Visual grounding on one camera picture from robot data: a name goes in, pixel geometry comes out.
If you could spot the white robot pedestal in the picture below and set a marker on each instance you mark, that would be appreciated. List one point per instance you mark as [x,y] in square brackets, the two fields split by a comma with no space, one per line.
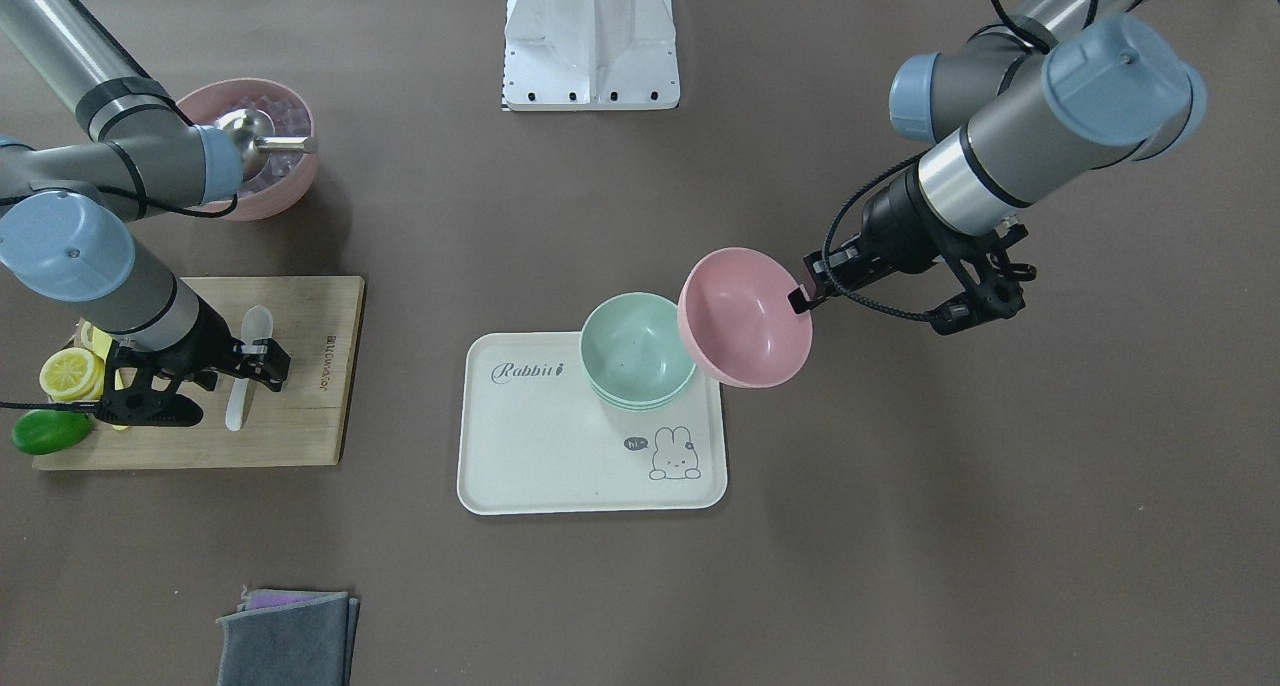
[590,55]

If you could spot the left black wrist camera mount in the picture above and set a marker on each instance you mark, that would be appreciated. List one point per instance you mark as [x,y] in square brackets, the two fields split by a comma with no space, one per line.
[992,283]

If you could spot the metal ice scoop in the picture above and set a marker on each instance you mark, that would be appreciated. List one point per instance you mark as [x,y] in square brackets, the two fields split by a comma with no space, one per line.
[253,134]

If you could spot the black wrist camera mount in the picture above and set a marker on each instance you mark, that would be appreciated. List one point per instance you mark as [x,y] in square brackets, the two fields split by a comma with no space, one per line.
[992,283]
[156,406]

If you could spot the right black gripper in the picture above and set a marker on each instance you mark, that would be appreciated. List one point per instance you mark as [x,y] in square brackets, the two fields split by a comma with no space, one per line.
[207,343]

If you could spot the lemon slice pair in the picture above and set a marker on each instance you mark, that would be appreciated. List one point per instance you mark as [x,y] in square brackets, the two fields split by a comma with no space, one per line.
[73,374]

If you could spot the green toy lime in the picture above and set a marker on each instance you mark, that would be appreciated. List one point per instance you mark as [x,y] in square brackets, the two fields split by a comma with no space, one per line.
[47,432]

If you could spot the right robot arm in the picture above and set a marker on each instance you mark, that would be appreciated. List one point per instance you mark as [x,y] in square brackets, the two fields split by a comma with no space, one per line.
[67,210]

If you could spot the wooden cutting board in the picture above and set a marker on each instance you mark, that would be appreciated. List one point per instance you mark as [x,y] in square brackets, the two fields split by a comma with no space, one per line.
[317,320]

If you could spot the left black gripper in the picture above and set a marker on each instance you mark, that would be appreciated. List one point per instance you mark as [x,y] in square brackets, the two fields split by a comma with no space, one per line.
[897,224]

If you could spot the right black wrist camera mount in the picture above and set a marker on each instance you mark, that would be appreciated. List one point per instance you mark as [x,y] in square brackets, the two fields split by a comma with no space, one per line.
[156,406]

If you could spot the grey folded cloth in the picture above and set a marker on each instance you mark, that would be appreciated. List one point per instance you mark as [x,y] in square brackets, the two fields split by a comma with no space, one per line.
[289,637]

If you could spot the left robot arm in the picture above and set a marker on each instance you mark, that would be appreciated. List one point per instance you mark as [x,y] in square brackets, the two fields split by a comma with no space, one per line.
[1051,90]

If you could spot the large pink bowl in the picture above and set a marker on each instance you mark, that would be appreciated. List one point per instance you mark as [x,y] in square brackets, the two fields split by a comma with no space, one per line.
[286,177]

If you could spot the stacked green bowls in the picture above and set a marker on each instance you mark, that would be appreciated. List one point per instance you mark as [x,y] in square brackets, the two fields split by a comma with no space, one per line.
[632,352]

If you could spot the small pink bowl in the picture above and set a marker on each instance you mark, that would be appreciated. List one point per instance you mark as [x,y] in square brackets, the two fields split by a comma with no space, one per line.
[737,323]

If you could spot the cream rabbit tray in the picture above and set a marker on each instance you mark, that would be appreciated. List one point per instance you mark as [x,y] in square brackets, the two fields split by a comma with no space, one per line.
[535,439]

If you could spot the white ceramic spoon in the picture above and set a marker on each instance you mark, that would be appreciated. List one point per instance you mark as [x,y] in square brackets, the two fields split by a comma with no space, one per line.
[257,323]

